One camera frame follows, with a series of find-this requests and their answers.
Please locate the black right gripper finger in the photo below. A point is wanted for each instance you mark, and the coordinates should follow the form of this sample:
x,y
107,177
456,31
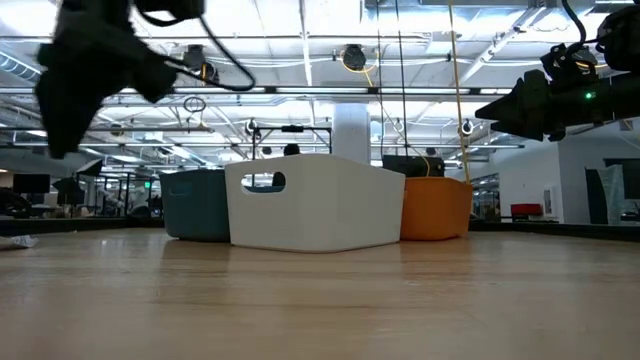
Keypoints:
x,y
525,101
530,129

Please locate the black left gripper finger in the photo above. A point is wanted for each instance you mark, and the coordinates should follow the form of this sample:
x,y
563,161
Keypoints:
x,y
65,120
155,80

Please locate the teal plastic bin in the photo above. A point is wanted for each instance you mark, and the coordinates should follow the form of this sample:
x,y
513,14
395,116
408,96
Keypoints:
x,y
195,205

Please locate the white plastic bin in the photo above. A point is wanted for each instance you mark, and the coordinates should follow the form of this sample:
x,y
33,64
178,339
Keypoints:
x,y
320,210

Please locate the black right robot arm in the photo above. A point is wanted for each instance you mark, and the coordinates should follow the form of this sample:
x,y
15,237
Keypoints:
x,y
622,37

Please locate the black softbox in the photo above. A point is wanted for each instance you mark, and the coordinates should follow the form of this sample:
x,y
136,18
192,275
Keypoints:
x,y
67,190
91,168

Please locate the black monitor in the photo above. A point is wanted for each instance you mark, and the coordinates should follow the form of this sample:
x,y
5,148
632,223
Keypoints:
x,y
31,184

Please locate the red storage bin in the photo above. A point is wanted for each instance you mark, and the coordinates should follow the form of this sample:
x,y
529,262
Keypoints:
x,y
526,209

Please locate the orange plastic bin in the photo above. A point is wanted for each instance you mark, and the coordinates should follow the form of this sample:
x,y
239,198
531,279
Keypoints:
x,y
435,207

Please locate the white packet dark print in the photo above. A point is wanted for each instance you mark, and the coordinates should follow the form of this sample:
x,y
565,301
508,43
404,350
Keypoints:
x,y
17,242

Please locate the person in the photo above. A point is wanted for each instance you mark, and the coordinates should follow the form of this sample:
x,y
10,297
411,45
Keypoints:
x,y
291,149

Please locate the white pillar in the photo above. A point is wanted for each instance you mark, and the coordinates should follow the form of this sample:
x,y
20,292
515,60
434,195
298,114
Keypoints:
x,y
351,132

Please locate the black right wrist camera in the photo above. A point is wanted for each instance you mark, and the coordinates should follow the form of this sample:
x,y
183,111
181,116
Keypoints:
x,y
570,62

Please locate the black rig frame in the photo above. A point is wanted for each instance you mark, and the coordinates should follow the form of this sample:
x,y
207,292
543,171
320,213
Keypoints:
x,y
292,128

